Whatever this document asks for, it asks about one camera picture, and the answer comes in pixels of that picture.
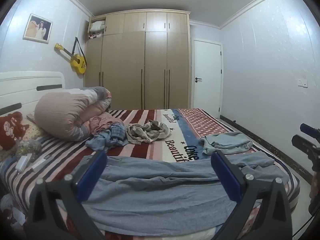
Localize grey-blue pants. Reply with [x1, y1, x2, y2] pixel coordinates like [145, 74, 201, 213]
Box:
[56, 151, 291, 234]

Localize white remote control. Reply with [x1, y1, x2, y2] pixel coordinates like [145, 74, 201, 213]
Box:
[31, 154, 54, 173]

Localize striped bed blanket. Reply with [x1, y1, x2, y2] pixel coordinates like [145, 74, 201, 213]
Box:
[0, 107, 301, 240]

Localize white charger box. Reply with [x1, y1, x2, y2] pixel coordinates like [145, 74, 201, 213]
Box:
[15, 153, 32, 173]

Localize clear plastic bag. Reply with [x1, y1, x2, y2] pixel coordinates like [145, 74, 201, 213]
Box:
[16, 140, 42, 159]

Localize blue crumpled garment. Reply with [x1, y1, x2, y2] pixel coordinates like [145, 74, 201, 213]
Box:
[86, 122, 129, 152]

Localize pink crumpled garment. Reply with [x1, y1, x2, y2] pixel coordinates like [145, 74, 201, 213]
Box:
[88, 112, 123, 135]

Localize rolled pink duvet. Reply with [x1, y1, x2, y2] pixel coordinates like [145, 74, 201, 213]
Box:
[34, 87, 112, 141]

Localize light blue folded garment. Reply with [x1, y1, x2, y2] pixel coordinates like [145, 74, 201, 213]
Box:
[200, 132, 253, 156]

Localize red floral pillow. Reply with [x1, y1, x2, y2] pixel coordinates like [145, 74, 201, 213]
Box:
[1, 112, 46, 161]

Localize beige patterned crumpled garment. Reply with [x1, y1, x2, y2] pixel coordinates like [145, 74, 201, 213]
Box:
[126, 120, 171, 145]

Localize white headboard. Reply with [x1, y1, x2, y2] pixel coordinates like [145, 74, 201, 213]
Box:
[0, 71, 65, 116]

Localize yellow ukulele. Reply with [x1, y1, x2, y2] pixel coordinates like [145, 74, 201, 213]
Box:
[55, 43, 87, 74]

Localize white door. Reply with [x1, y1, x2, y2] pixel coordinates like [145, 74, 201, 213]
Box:
[192, 39, 223, 118]

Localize wooden wardrobe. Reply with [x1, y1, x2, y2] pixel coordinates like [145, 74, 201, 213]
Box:
[84, 9, 191, 110]

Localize white wall switch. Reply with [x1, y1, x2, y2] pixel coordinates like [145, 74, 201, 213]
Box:
[297, 79, 308, 88]

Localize black ukulele strap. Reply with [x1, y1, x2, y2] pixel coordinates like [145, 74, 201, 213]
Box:
[71, 36, 87, 67]

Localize framed wall photo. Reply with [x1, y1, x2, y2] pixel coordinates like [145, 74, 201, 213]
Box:
[23, 14, 53, 44]

